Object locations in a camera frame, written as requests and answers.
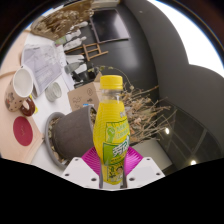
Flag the black wall screen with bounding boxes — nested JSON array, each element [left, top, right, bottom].
[[89, 8, 130, 44]]

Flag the long white ceiling light strip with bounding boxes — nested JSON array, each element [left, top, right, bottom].
[[146, 0, 224, 78]]

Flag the white standing figurine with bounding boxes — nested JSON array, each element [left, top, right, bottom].
[[64, 36, 88, 51]]

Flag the spray bottle with green liquid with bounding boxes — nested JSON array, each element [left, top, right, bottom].
[[54, 35, 68, 46]]

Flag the tan flat mat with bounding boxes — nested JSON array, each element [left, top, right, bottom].
[[0, 29, 44, 164]]

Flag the grey plant saucer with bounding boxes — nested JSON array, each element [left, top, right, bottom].
[[44, 111, 73, 169]]

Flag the grey spray bottle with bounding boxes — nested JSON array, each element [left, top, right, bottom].
[[64, 61, 84, 75]]

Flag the yellow drink bottle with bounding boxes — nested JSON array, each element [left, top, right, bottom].
[[92, 74, 132, 186]]

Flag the small white ribbed cup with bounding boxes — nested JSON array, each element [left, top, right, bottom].
[[44, 81, 63, 103]]

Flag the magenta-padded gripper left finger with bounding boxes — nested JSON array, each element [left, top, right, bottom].
[[61, 146, 103, 190]]

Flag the round recessed ceiling lights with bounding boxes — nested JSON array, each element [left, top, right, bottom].
[[164, 127, 198, 166]]

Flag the wooden easel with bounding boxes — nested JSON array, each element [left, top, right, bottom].
[[64, 42, 110, 62]]

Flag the dotted mug with brown handle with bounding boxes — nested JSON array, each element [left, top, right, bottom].
[[4, 66, 36, 117]]

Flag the cardboard box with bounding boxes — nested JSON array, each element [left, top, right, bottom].
[[67, 73, 103, 112]]

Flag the flat round red coaster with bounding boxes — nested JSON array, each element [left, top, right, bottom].
[[12, 115, 34, 147]]

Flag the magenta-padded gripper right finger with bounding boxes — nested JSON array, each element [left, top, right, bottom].
[[121, 146, 165, 190]]

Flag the white winged figurine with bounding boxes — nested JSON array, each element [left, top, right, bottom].
[[66, 28, 83, 38]]

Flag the white chair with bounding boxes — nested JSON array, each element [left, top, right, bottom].
[[65, 54, 86, 64]]

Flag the printed paper sheet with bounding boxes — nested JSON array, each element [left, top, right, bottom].
[[21, 43, 76, 98]]

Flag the grey pot with dry plant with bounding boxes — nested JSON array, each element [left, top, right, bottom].
[[49, 65, 178, 162]]

